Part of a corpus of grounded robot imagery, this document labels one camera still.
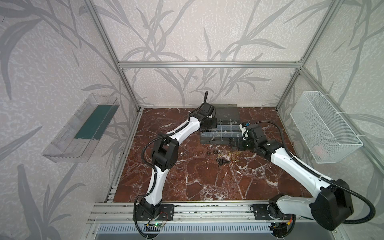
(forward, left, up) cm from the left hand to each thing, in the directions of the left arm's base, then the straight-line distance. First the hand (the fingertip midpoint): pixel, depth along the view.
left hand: (217, 120), depth 95 cm
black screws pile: (-21, -3, -12) cm, 25 cm away
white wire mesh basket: (-26, -44, +22) cm, 55 cm away
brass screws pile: (-18, -11, -13) cm, 25 cm away
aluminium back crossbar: (+29, +4, +22) cm, 36 cm away
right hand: (-14, -10, +3) cm, 17 cm away
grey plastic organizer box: (+4, -9, -11) cm, 14 cm away
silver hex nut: (-18, +23, -12) cm, 31 cm away
